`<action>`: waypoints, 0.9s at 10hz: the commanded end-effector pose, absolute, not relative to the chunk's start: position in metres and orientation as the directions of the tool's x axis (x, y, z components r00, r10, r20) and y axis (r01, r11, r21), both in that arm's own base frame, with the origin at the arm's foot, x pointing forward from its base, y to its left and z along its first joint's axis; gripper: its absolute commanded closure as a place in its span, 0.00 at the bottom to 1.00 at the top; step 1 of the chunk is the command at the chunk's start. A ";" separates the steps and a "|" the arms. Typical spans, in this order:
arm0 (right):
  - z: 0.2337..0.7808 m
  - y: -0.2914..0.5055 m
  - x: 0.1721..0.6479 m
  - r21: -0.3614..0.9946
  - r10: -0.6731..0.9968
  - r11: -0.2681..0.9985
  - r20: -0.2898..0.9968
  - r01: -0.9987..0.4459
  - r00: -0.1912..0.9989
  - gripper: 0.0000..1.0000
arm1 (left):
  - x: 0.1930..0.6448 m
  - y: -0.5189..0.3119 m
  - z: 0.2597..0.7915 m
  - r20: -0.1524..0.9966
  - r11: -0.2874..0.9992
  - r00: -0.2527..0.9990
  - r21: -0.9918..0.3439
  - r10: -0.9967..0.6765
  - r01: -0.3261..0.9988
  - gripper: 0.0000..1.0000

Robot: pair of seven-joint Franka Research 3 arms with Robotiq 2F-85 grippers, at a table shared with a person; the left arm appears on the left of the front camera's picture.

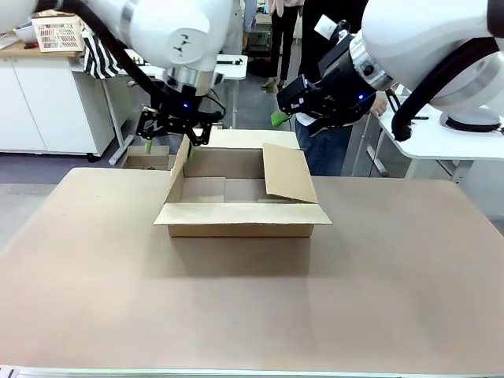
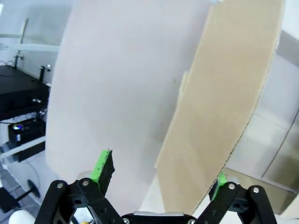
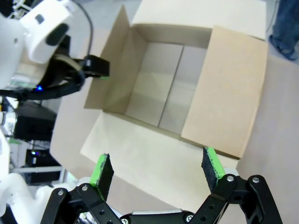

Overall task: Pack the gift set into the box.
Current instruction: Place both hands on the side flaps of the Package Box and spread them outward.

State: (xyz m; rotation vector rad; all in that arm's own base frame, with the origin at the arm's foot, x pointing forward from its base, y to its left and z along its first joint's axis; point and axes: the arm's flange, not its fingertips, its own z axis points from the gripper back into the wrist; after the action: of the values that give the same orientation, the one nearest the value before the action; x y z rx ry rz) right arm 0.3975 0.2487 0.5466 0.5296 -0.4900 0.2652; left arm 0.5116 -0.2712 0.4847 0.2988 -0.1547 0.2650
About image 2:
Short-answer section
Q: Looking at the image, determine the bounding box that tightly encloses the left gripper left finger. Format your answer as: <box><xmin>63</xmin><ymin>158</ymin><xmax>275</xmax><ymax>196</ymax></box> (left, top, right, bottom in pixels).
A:
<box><xmin>35</xmin><ymin>149</ymin><xmax>124</xmax><ymax>224</ymax></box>

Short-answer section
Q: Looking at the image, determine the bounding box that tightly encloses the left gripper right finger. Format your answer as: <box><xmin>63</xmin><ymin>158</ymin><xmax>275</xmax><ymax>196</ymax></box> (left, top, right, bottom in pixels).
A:
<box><xmin>194</xmin><ymin>172</ymin><xmax>278</xmax><ymax>224</ymax></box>

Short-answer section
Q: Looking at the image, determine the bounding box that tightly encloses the brown cardboard box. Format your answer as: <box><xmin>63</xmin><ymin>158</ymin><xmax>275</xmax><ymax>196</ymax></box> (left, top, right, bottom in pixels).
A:
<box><xmin>155</xmin><ymin>0</ymin><xmax>286</xmax><ymax>215</ymax></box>

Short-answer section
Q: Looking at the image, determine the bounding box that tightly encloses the black controller box with light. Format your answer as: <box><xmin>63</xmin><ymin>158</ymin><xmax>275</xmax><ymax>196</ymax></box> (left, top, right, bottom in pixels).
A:
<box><xmin>7</xmin><ymin>118</ymin><xmax>47</xmax><ymax>163</ymax></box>

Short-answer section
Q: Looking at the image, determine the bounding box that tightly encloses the black stand with round base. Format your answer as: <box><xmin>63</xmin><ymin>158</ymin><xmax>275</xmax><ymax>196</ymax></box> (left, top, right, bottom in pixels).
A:
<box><xmin>0</xmin><ymin>179</ymin><xmax>41</xmax><ymax>207</ymax></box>

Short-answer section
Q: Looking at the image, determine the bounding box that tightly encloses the white panel cabinet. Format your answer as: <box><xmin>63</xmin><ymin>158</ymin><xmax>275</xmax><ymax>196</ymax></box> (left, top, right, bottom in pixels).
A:
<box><xmin>225</xmin><ymin>29</ymin><xmax>299</xmax><ymax>212</ymax></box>

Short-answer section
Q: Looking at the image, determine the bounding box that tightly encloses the black equipment case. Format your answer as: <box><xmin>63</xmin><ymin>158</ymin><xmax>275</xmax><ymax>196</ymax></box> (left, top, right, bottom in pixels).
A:
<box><xmin>0</xmin><ymin>64</ymin><xmax>51</xmax><ymax>122</ymax></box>

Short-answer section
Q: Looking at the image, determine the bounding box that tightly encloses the black clamp post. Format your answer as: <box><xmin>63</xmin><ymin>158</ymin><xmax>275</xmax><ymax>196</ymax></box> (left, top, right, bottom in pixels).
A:
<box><xmin>38</xmin><ymin>64</ymin><xmax>52</xmax><ymax>83</ymax></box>
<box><xmin>13</xmin><ymin>54</ymin><xmax>25</xmax><ymax>70</ymax></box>

